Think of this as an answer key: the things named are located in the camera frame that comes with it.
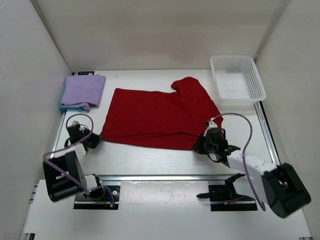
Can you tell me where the teal t shirt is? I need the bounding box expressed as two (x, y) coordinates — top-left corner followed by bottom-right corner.
(59, 105), (84, 112)

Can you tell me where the red t shirt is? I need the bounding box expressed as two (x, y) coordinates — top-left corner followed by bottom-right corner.
(100, 76), (220, 151)

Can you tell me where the lilac t shirt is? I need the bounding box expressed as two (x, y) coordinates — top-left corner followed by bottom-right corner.
(60, 75), (106, 111)

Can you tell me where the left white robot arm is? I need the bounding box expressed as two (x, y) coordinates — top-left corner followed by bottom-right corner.
(42, 121), (105, 202)

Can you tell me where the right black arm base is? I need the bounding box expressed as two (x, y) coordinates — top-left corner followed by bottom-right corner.
(196, 173), (258, 212)

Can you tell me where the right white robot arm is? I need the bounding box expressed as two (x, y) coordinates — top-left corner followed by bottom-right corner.
(192, 127), (311, 219)

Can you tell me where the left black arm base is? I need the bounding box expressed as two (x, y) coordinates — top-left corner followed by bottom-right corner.
(73, 180), (121, 211)

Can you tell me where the dark label sticker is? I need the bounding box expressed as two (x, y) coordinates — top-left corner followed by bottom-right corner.
(77, 71), (95, 76)

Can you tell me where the white plastic basket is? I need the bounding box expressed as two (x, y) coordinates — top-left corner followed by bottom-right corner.
(210, 55), (267, 109)

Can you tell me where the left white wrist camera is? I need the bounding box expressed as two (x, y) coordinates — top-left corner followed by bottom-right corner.
(70, 121), (82, 131)

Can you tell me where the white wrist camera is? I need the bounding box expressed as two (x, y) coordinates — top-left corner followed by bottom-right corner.
(70, 121), (82, 131)
(205, 119), (218, 130)

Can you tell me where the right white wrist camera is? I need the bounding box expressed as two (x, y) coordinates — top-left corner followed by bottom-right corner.
(205, 119), (218, 130)

